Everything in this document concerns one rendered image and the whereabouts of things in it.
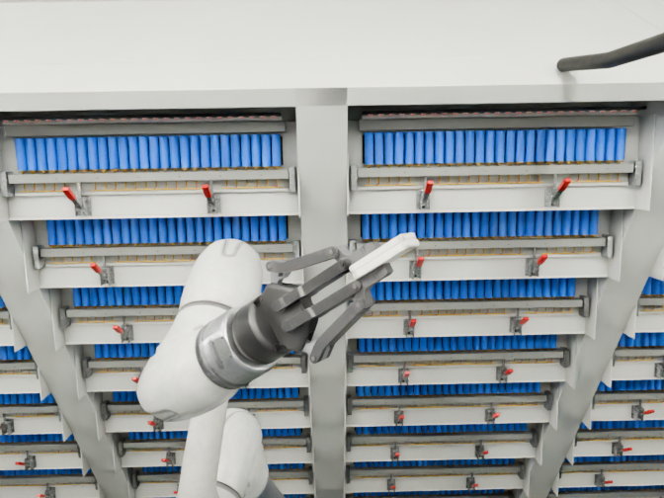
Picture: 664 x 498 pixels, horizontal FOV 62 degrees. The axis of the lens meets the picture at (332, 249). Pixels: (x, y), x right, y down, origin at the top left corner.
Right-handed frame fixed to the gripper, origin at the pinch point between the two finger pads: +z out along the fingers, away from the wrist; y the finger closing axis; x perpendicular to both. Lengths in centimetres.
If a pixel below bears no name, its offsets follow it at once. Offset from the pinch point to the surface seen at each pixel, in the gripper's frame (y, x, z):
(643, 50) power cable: 11.2, 38.3, 29.8
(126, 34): 78, 32, -47
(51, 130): 59, 14, -59
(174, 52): 63, 31, -36
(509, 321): -17, 89, -23
